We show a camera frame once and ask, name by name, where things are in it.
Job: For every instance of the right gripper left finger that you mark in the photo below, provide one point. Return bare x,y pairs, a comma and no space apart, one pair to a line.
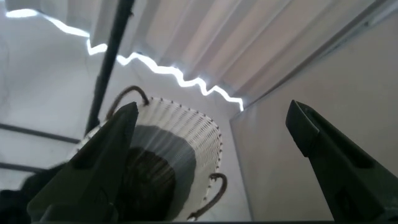
87,180

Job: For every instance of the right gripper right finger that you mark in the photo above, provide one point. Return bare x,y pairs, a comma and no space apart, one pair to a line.
351,180

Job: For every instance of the white laundry basket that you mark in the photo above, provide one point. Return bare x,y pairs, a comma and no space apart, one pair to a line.
186,124

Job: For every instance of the black clothes rack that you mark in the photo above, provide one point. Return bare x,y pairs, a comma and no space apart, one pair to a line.
109,62

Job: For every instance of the white curtain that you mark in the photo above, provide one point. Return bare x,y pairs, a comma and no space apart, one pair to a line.
217,37

